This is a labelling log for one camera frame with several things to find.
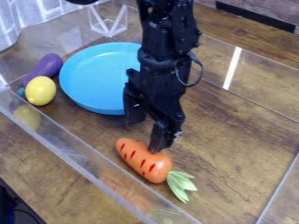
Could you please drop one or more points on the clear acrylic enclosure wall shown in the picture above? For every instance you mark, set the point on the clear acrylic enclosure wall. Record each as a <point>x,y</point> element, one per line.
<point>239,145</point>

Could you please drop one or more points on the white patterned curtain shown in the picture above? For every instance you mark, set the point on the white patterned curtain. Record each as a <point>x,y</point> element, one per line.
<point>22,13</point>

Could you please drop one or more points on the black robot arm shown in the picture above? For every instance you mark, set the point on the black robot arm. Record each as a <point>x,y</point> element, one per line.
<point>169,30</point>

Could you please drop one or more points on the dark baseboard strip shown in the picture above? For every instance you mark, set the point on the dark baseboard strip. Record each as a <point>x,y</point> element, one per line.
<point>255,17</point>

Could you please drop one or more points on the orange toy carrot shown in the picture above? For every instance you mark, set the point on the orange toy carrot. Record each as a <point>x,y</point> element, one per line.
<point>155,167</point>

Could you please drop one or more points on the blue plastic plate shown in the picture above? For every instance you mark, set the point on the blue plastic plate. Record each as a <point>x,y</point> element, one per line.
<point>93,76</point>

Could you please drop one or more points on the purple toy eggplant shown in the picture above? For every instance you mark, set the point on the purple toy eggplant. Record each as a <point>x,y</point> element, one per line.
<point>46,67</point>

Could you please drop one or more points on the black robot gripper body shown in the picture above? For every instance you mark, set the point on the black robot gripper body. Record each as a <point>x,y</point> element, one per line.
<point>157,84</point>

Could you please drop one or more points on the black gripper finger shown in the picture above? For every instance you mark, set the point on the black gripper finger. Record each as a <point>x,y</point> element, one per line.
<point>165,132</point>
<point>135,114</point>

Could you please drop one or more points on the yellow toy lemon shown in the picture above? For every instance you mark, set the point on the yellow toy lemon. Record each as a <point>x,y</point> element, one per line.
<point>40,91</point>

